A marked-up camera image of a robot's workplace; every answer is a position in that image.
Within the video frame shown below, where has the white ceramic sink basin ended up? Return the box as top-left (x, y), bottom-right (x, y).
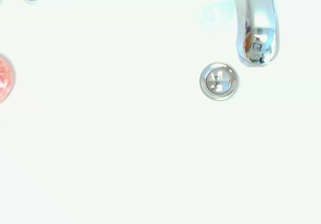
top-left (0, 0), bottom-right (321, 224)

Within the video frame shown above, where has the chrome sink drain stopper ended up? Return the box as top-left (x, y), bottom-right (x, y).
top-left (199, 61), bottom-right (240, 101)

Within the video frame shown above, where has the chrome faucet spout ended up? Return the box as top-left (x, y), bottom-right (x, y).
top-left (178, 0), bottom-right (291, 68)

